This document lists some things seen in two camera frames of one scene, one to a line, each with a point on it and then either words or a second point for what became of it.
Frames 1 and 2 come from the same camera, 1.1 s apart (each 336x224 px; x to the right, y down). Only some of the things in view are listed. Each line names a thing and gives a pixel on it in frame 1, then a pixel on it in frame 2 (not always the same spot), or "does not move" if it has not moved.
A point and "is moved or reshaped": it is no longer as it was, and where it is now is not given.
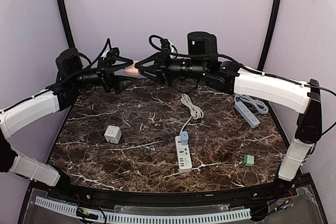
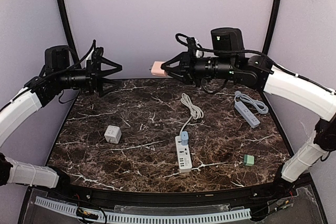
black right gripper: x=161 y=63 to x=186 y=60
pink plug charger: x=131 y=70 is moved or reshaped
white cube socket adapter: x=113 y=134 does not move
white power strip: x=185 y=164 does not move
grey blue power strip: x=247 y=115 does not move
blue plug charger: x=184 y=138 does not move
